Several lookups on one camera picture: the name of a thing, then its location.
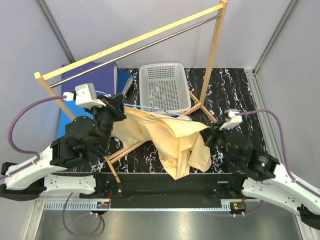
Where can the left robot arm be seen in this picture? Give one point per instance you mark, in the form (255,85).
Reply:
(84,137)

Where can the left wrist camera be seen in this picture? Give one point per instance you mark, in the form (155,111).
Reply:
(84,96)

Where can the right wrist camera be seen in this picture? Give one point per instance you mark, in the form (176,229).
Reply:
(232,119)

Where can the blue upright binder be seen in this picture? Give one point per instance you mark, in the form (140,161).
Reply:
(124,82)

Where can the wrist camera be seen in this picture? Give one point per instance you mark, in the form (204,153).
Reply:
(232,119)
(84,96)

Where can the wooden clothes rack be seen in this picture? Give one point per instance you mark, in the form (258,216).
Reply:
(221,9)

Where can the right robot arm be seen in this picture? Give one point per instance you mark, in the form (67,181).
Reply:
(257,174)

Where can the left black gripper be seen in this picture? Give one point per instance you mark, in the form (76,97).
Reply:
(114,105)

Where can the light blue wire hanger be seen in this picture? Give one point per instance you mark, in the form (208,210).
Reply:
(189,119)

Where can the beige t shirt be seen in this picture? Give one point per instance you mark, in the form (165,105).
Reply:
(178,141)

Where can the purple ring binder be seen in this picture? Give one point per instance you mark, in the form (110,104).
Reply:
(103,78)

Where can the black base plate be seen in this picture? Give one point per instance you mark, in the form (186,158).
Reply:
(196,187)

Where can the blue folder with papers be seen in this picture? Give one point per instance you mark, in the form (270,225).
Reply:
(65,117)

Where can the white plastic basket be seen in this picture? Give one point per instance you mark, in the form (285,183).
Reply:
(164,86)

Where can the black marbled table mat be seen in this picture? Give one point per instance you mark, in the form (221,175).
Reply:
(228,88)

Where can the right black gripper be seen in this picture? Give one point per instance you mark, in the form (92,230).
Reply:
(208,134)

